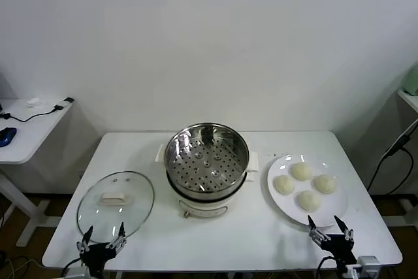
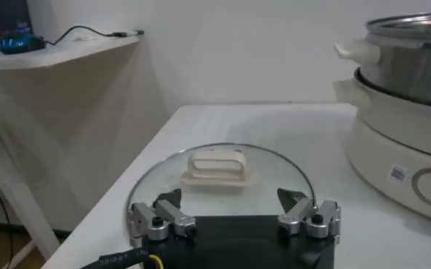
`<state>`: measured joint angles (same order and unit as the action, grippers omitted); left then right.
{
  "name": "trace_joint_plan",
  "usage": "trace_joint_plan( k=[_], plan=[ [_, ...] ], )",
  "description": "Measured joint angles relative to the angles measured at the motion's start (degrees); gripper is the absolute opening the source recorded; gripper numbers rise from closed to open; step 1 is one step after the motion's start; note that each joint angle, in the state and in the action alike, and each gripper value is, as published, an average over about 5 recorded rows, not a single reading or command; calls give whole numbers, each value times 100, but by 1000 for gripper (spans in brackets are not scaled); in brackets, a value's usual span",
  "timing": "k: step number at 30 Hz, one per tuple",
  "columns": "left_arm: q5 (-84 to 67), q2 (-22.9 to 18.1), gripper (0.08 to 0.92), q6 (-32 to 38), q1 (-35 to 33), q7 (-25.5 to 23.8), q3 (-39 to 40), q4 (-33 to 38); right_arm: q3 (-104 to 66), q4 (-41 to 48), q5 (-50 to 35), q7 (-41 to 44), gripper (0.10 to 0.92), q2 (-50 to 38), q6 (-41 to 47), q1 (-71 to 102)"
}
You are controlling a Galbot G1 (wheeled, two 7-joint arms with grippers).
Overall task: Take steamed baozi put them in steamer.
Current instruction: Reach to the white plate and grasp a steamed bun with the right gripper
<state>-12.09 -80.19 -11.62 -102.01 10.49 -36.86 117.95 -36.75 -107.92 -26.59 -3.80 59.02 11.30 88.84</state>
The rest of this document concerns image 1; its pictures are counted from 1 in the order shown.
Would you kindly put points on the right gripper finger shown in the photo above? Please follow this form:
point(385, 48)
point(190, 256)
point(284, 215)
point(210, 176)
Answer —
point(313, 226)
point(341, 225)

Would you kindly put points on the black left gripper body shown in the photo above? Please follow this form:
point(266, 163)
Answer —
point(98, 251)

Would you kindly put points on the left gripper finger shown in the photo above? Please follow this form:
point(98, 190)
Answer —
point(85, 239)
point(120, 234)

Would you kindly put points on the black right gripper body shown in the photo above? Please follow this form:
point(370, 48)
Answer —
point(338, 246)

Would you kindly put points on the white steamed baozi bun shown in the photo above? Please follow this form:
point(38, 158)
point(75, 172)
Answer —
point(301, 171)
point(325, 183)
point(284, 185)
point(309, 200)

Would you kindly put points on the glass pot lid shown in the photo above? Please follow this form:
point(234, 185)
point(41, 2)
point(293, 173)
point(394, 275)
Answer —
point(130, 200)

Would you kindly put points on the stainless steel steamer basket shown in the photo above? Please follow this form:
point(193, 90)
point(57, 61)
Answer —
point(196, 168)

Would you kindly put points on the white round plate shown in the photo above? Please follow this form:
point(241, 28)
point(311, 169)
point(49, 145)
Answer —
point(294, 208)

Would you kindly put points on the black white power strip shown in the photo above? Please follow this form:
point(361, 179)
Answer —
point(399, 141)

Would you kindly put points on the white side desk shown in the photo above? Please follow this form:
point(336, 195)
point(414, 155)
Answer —
point(409, 101)
point(36, 128)

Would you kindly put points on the blue computer mouse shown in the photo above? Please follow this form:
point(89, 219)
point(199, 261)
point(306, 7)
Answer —
point(7, 137)

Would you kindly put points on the grey usb adapter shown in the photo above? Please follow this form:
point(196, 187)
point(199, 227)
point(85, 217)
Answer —
point(68, 99)

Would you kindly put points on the white crumpled tissue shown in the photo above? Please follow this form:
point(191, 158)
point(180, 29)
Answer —
point(32, 103)

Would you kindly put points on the pale green appliance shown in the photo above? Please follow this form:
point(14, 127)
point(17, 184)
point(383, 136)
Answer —
point(413, 81)

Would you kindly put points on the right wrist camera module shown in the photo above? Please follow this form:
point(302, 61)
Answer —
point(368, 264)

